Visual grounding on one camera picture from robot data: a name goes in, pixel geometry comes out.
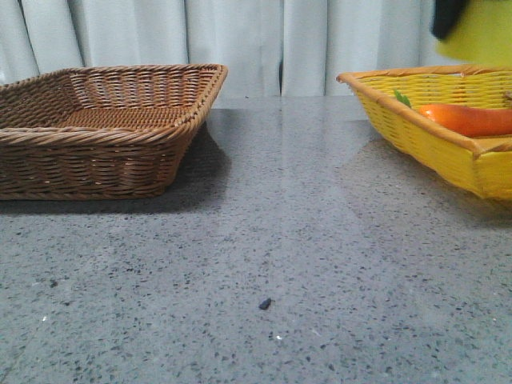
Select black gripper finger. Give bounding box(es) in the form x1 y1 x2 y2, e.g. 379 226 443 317
430 0 468 39

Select yellow tape roll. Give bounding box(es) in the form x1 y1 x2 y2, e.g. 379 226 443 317
436 1 511 66

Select green carrot leaves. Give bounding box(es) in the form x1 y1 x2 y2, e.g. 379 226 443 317
394 90 412 108

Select orange toy carrot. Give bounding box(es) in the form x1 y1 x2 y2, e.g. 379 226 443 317
418 104 511 138

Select yellow woven basket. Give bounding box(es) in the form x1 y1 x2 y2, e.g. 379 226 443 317
337 65 511 200

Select white curtain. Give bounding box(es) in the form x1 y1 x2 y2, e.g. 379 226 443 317
0 0 512 98

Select small black debris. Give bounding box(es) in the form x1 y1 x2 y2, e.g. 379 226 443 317
258 298 272 310

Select brown wicker basket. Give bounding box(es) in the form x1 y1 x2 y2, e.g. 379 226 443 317
1 64 228 200

